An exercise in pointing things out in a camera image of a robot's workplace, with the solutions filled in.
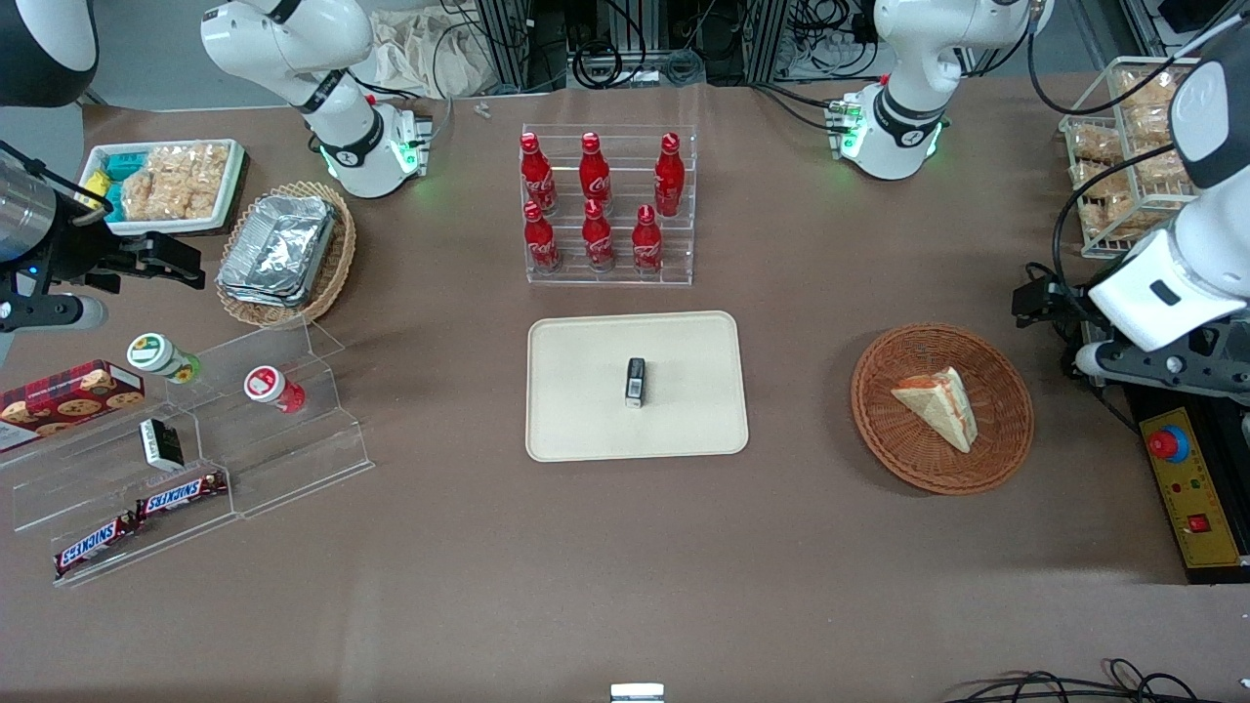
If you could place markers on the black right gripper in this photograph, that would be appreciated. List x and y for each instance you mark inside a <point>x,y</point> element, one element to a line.
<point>86,251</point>

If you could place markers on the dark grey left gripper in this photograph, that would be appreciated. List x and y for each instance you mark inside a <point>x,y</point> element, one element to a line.
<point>1066,304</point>

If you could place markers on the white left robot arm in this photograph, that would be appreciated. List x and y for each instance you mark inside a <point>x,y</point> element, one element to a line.
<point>918,39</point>

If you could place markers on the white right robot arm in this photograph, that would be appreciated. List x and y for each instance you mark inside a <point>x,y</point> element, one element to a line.
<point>283,39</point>

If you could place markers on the triangular wrapped sandwich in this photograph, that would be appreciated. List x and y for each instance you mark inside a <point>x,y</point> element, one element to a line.
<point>937,405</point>

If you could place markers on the oval light wicker basket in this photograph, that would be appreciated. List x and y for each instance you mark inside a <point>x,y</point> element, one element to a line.
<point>337,264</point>

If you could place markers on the round brown wicker basket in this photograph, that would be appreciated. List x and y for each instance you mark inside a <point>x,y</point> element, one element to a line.
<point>898,439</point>

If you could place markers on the beige plastic tray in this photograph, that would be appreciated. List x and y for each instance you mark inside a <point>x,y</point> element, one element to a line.
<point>586,410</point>

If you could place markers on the white rectangular snack container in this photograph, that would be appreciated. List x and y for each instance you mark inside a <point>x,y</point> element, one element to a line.
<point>166,227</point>

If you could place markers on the clear rice cracker bag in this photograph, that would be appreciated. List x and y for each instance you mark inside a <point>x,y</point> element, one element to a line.
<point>146,195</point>
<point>203,176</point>

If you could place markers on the green sunflower lid cup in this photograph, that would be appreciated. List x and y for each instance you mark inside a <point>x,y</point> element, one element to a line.
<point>154,352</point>

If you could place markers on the cracker snack bag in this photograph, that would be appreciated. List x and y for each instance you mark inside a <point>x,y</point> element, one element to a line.
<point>1152,93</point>
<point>1162,166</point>
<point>1096,144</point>
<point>1108,210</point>

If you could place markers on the stack of foil containers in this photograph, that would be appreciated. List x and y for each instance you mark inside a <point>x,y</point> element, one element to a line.
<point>278,249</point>

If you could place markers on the yellow snack packet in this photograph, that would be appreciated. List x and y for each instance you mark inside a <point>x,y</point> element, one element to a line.
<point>95,184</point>

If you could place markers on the teal snack packet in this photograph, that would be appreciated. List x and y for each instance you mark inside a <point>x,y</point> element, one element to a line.
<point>122,164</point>

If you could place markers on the red strawberry lid cup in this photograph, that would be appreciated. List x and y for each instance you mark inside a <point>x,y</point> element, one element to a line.
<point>266,383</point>

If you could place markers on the red plaid cookie box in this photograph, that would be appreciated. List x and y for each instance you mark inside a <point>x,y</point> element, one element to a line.
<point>68,400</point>

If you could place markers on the black white small box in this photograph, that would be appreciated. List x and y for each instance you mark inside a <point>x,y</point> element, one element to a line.
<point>161,444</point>

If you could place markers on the clear acrylic tiered shelf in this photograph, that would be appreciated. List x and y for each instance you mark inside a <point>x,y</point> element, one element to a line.
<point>293,459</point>

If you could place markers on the Snickers chocolate bar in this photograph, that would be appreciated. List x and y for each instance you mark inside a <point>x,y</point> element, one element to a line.
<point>96,545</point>
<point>181,494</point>

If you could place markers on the yellow emergency stop box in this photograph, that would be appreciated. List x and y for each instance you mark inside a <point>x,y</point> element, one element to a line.
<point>1201,488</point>

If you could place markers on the beige cloth bag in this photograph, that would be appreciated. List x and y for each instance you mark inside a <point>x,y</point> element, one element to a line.
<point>430,54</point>

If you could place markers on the red cola bottle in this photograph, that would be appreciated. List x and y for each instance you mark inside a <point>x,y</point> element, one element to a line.
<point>646,244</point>
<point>594,176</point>
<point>669,176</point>
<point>537,176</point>
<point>540,242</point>
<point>598,239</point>

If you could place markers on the clear acrylic bottle rack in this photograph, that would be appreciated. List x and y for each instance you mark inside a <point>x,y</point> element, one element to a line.
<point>625,278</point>

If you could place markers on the small silver device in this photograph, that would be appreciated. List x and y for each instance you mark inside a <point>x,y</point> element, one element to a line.
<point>637,694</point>

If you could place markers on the aluminium frame post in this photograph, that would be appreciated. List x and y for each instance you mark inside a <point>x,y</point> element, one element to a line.
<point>503,44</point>

